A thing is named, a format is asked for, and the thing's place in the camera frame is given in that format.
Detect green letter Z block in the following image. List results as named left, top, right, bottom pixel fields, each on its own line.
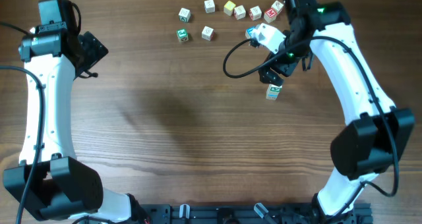
left=266, top=84, right=282, bottom=97

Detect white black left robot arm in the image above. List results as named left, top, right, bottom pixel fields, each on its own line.
left=3, top=0, right=151, bottom=223

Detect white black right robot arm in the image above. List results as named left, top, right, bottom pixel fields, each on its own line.
left=251, top=0, right=415, bottom=223

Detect blue X base block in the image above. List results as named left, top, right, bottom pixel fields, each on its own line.
left=266, top=94, right=278, bottom=100

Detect blue top wooden block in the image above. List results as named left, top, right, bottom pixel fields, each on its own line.
left=245, top=27, right=255, bottom=39

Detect red top M block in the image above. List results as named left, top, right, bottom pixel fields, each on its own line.
left=264, top=8, right=277, bottom=23

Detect red edge picture block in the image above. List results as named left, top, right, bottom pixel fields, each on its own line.
left=249, top=6, right=262, bottom=21

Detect red number block far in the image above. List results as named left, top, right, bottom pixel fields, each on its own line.
left=271, top=0, right=284, bottom=14

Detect red side picture block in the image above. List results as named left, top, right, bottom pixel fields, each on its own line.
left=233, top=5, right=246, bottom=20

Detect yellow top wooden block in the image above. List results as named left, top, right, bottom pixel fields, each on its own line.
left=224, top=1, right=236, bottom=16

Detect red letter M block left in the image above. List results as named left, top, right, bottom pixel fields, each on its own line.
left=202, top=26, right=214, bottom=41

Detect green ball picture block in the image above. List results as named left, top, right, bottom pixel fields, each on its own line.
left=176, top=28, right=189, bottom=42

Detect plain wooden block left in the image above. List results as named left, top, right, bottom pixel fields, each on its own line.
left=204, top=0, right=216, bottom=13

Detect green letter A block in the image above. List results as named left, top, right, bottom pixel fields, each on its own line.
left=178, top=8, right=191, bottom=23

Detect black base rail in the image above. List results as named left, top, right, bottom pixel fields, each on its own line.
left=138, top=202, right=373, bottom=224

